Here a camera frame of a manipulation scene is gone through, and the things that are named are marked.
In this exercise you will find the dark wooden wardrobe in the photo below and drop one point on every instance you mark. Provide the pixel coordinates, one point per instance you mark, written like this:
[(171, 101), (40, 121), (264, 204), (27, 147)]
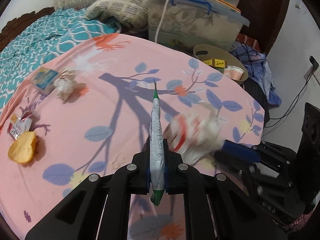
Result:
[(267, 10)]

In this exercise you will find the small blue yellow box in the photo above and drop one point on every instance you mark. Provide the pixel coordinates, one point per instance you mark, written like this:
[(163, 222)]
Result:
[(45, 78)]

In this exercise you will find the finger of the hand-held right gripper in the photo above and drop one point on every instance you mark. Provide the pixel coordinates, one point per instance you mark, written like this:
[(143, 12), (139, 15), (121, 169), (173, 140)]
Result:
[(240, 151)]

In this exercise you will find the person's right forearm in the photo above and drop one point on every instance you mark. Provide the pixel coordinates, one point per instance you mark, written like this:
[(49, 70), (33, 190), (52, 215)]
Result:
[(297, 223)]

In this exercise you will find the teal patterned blanket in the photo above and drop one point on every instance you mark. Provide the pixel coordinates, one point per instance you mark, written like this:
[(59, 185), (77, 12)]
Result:
[(50, 30)]

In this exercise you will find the beige round basket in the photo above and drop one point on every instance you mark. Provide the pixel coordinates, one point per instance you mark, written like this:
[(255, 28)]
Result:
[(217, 52)]

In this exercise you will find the cream paper ball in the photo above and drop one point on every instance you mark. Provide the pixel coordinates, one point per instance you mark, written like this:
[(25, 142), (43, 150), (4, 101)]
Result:
[(63, 87)]

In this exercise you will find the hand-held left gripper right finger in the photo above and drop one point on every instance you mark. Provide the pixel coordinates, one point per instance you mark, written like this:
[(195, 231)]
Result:
[(172, 177)]

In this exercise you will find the blue cloth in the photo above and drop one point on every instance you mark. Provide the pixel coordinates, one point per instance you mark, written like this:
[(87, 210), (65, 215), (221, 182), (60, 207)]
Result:
[(265, 80)]

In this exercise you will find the green white carton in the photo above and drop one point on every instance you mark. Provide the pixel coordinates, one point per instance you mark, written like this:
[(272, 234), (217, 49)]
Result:
[(156, 140)]

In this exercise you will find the carved wooden headboard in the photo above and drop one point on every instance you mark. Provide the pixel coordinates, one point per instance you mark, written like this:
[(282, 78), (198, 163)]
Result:
[(15, 27)]

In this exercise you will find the grey knitted pillow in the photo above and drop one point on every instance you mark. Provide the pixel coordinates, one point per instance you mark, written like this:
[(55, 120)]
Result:
[(120, 7)]

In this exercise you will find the pink white wrapper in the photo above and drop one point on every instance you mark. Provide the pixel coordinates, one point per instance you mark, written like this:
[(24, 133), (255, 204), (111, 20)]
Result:
[(233, 72)]

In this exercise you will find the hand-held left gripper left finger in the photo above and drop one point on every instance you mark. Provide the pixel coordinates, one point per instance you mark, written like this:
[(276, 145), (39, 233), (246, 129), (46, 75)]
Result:
[(143, 177)]

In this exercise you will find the yellow potato chip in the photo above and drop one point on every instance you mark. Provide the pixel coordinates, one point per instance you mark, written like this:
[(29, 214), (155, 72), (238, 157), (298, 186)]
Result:
[(22, 148)]

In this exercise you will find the red striped wrapper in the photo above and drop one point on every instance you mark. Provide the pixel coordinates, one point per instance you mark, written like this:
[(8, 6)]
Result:
[(200, 132)]

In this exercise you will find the red white torn wrapper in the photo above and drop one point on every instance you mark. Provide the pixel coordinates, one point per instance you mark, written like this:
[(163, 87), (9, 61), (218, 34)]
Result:
[(20, 127)]

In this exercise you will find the yellow cardboard box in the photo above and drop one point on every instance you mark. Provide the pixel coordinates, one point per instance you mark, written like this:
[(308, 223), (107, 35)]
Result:
[(220, 63)]

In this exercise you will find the pink floral bed sheet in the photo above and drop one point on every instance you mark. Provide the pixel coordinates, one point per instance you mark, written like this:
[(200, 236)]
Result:
[(100, 105)]

